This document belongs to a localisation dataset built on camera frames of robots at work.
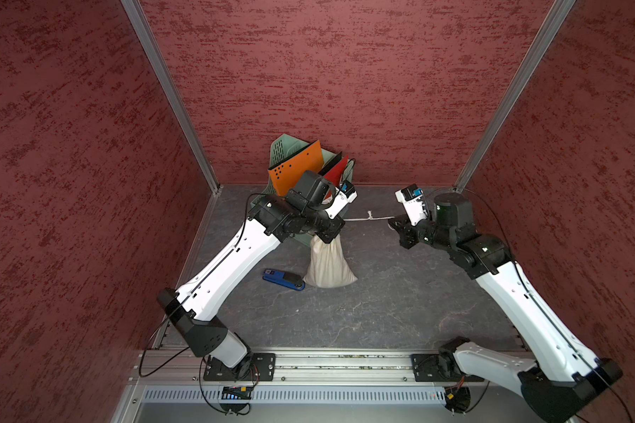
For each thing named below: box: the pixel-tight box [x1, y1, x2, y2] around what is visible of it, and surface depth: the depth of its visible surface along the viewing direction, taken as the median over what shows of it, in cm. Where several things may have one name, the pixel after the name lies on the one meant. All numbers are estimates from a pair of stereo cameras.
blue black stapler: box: [261, 268, 307, 291], surface depth 91 cm
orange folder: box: [268, 140, 324, 197], surface depth 91 cm
